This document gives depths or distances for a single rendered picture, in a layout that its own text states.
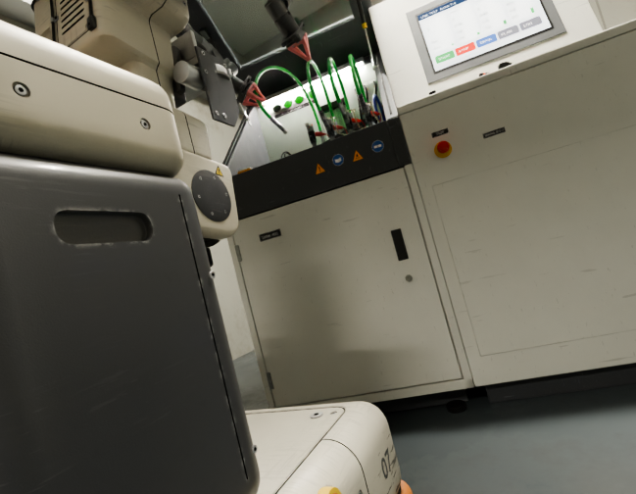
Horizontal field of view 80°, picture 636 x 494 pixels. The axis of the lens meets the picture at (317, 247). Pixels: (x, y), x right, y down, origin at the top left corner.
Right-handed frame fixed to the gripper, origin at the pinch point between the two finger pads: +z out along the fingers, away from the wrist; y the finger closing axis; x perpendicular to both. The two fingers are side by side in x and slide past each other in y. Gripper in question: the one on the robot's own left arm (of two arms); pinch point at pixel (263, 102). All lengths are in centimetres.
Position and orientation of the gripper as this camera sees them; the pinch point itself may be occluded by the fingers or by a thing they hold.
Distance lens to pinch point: 160.6
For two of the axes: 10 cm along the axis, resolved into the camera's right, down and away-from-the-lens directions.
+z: 8.5, 4.6, 2.4
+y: -4.4, 4.0, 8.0
